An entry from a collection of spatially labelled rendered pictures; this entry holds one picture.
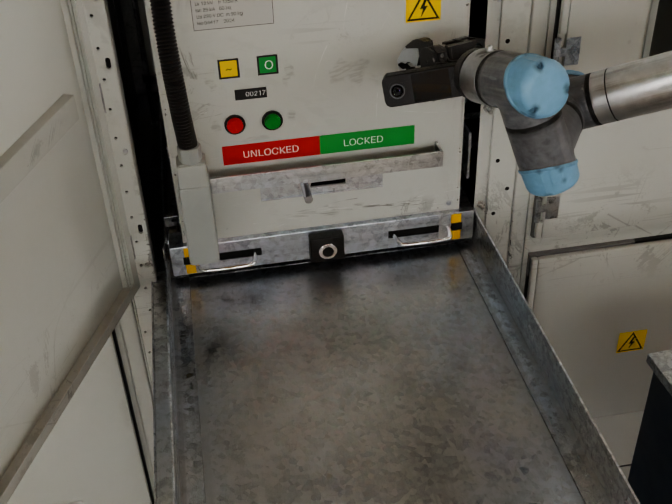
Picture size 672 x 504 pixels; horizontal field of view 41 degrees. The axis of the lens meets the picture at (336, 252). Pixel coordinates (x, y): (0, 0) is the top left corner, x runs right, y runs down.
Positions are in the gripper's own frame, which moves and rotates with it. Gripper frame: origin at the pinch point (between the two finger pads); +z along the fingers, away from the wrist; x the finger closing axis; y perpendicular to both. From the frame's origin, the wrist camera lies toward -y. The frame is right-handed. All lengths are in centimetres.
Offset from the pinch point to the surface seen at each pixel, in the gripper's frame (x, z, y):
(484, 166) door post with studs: -21.9, 4.0, 16.1
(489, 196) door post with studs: -28.0, 4.9, 17.1
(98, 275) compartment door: -26, 17, -51
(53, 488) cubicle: -76, 41, -68
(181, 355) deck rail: -37, 2, -43
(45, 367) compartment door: -32, 2, -63
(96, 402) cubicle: -56, 32, -56
